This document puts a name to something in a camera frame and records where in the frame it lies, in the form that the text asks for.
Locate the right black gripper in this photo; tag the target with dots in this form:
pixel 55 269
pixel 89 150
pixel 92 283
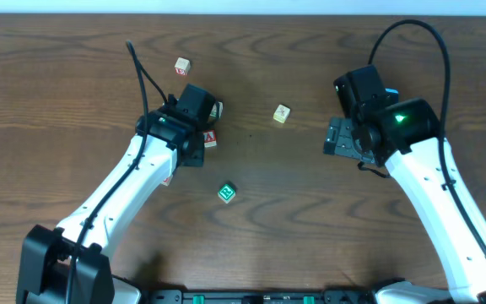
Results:
pixel 340 139

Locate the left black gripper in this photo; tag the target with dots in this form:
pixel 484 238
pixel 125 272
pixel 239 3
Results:
pixel 197 153

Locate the green letter R block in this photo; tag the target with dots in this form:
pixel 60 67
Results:
pixel 226 193

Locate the wooden block yellow side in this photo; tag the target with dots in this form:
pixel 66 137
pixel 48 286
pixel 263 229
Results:
pixel 281 113

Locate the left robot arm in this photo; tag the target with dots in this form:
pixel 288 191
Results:
pixel 72 262

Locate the wooden block red bottom edge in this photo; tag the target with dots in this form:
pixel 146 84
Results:
pixel 182 66

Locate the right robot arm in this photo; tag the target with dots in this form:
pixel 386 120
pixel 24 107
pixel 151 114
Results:
pixel 404 137

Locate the red letter I block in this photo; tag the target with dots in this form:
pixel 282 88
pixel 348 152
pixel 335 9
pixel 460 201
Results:
pixel 167 181

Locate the wooden block green picture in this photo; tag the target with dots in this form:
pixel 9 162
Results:
pixel 217 110

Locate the red letter A block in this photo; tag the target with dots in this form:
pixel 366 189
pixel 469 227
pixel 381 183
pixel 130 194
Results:
pixel 210 139

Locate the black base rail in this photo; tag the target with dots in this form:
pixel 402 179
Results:
pixel 338 296

